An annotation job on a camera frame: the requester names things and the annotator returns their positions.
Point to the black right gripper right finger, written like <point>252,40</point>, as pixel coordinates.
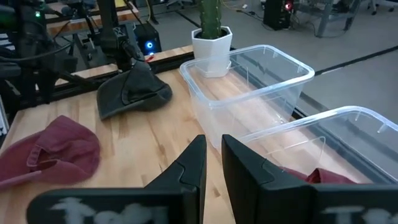
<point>255,193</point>

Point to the black computer tower red light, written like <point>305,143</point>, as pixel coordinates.
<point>276,14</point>

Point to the wooden workbench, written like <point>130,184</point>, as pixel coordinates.
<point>87,23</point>

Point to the white hexagonal plant pot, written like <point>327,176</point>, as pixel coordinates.
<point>211,53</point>

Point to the black computer tower blue light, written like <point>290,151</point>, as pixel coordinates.
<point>147,39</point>

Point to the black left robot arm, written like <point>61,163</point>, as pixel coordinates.
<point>107,15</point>

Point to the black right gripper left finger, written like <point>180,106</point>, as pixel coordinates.
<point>186,174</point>

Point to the clear plastic bin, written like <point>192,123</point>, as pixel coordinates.
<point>342,143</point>
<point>248,93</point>

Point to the green cactus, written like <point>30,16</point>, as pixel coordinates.
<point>211,18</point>

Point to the dark green cap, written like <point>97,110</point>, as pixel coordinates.
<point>136,90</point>

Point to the maroon cap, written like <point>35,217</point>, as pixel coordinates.
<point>62,149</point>
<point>323,178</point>

